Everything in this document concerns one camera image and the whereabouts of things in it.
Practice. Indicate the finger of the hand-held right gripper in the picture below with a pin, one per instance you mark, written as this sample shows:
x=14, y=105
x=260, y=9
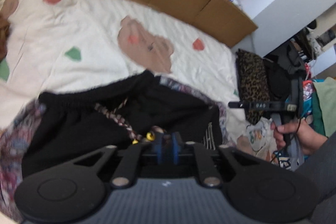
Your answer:
x=257, y=106

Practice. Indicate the person's right hand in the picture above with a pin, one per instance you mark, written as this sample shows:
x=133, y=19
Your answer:
x=309, y=137

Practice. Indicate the green cloth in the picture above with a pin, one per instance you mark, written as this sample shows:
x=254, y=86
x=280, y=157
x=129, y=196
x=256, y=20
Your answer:
x=325, y=103

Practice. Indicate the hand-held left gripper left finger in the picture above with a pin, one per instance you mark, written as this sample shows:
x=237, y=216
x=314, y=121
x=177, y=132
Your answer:
x=158, y=150

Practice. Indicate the brown garment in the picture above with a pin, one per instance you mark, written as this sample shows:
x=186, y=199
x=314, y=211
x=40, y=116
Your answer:
x=3, y=32

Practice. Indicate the cream bear print blanket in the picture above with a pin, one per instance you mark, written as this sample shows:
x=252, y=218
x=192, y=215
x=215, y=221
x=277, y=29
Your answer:
x=92, y=37

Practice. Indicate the person's grey trousers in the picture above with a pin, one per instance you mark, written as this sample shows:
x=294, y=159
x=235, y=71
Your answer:
x=323, y=174

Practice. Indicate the black bag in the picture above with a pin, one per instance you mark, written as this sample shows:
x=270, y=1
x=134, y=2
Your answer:
x=278, y=74

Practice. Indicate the leopard print cloth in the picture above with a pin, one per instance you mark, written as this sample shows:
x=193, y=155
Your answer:
x=253, y=74

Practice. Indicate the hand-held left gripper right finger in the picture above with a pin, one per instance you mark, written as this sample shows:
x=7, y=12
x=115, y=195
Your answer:
x=174, y=150

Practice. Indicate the black shorts teddy print lining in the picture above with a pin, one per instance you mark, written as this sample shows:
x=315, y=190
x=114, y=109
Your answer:
x=78, y=129

